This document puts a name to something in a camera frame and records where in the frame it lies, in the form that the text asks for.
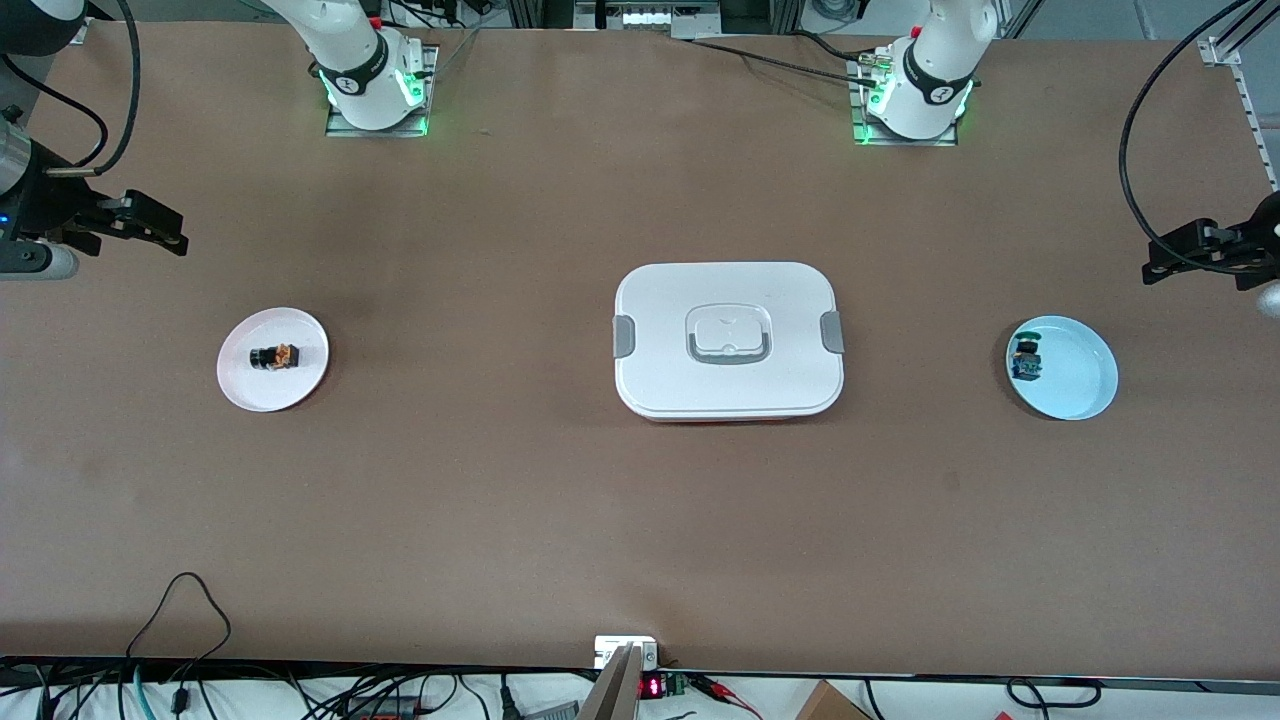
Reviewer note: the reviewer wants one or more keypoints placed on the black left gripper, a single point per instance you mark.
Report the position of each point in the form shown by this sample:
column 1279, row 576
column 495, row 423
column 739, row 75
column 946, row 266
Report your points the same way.
column 1262, row 236

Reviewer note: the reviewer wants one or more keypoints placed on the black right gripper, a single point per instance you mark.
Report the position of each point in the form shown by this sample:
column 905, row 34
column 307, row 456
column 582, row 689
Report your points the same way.
column 50, row 203

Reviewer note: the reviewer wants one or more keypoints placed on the orange push-button switch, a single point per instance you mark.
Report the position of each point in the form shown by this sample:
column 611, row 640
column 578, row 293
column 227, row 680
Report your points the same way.
column 275, row 357

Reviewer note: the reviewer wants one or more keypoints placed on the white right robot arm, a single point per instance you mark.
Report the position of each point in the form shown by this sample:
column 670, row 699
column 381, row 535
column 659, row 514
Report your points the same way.
column 350, row 60

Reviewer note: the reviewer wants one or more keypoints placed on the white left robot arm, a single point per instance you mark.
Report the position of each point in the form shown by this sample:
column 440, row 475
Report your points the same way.
column 930, row 80

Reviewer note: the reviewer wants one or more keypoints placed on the light blue round plate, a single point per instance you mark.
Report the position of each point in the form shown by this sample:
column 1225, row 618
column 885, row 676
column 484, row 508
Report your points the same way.
column 1070, row 380

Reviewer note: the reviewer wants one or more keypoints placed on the pink round plate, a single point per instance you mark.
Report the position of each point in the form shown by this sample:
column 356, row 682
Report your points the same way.
column 272, row 390

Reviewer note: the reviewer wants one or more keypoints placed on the white lidded lunch box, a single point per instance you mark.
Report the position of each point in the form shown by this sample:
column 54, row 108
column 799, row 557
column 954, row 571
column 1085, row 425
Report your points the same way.
column 728, row 340

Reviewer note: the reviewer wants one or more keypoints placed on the brown cardboard box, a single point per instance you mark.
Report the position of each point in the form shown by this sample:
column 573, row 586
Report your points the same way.
column 830, row 705

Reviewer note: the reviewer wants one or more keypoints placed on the small white box device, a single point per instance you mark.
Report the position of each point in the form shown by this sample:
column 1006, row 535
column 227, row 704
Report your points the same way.
column 615, row 648

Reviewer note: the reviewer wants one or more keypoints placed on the red clip test leads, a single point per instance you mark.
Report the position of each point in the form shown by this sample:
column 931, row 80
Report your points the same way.
column 725, row 692

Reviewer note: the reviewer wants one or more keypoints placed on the grey angled metal bar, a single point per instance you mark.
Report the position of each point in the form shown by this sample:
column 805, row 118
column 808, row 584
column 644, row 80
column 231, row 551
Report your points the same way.
column 610, row 695

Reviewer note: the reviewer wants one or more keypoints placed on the red digit display module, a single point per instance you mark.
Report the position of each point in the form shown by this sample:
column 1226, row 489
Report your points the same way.
column 651, row 688

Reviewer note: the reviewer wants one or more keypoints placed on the perforated aluminium rail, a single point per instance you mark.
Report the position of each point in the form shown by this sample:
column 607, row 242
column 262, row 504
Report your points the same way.
column 1255, row 110

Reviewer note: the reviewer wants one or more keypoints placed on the green push button switch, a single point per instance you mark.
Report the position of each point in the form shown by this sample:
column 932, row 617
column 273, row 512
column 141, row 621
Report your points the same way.
column 1027, row 359

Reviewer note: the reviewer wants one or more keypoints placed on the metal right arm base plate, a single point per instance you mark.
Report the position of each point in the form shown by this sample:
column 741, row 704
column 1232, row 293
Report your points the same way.
column 418, row 118

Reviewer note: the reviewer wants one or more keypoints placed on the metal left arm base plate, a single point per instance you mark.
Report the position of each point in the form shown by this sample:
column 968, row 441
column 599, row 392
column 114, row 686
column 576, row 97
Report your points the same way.
column 868, row 135

